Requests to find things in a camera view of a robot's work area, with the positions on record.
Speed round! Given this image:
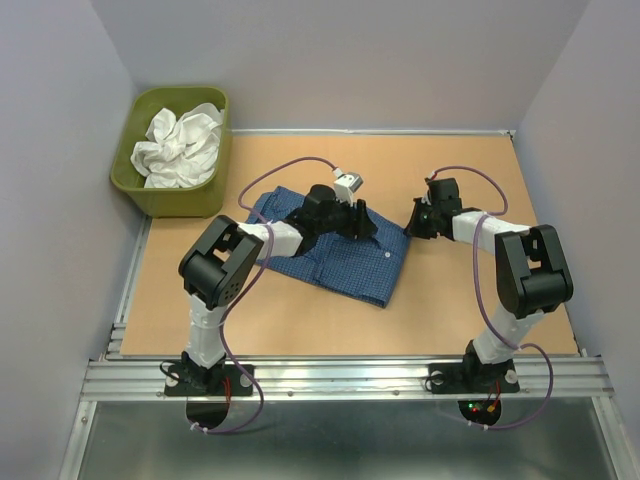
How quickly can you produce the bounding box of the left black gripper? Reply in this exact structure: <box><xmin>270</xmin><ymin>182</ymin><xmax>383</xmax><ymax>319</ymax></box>
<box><xmin>315</xmin><ymin>192</ymin><xmax>378</xmax><ymax>242</ymax></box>

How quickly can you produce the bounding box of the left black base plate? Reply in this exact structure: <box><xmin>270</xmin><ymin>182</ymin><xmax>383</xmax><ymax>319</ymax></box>
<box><xmin>159</xmin><ymin>361</ymin><xmax>254</xmax><ymax>397</ymax></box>

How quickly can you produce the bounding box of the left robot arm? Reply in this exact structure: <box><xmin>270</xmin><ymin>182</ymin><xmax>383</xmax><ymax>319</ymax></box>
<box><xmin>165</xmin><ymin>184</ymin><xmax>378</xmax><ymax>396</ymax></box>

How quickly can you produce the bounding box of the aluminium mounting rail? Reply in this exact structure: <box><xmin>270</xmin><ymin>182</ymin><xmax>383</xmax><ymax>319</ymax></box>
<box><xmin>61</xmin><ymin>220</ymin><xmax>639</xmax><ymax>479</ymax></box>

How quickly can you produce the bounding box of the white crumpled shirt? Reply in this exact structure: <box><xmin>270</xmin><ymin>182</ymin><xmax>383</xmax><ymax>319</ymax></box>
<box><xmin>130</xmin><ymin>103</ymin><xmax>225</xmax><ymax>189</ymax></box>

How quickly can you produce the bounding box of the blue checkered long sleeve shirt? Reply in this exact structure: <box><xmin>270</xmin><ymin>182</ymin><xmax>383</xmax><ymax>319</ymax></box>
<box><xmin>268</xmin><ymin>209</ymin><xmax>409</xmax><ymax>308</ymax></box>

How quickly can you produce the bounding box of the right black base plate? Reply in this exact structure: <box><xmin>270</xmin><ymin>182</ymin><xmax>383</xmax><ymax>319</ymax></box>
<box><xmin>425</xmin><ymin>361</ymin><xmax>520</xmax><ymax>396</ymax></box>

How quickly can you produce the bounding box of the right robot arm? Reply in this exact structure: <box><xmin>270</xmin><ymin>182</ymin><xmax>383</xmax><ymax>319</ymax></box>
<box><xmin>405</xmin><ymin>177</ymin><xmax>574</xmax><ymax>394</ymax></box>

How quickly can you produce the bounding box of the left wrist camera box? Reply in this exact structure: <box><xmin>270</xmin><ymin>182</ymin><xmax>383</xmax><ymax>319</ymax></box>
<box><xmin>333</xmin><ymin>168</ymin><xmax>364</xmax><ymax>205</ymax></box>

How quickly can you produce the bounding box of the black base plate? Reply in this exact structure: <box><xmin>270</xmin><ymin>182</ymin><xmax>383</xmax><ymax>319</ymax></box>
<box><xmin>159</xmin><ymin>361</ymin><xmax>254</xmax><ymax>397</ymax></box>
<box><xmin>425</xmin><ymin>361</ymin><xmax>520</xmax><ymax>396</ymax></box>

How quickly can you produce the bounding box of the green plastic bin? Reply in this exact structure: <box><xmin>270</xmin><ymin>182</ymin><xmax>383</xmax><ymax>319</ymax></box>
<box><xmin>110</xmin><ymin>85</ymin><xmax>232</xmax><ymax>218</ymax></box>

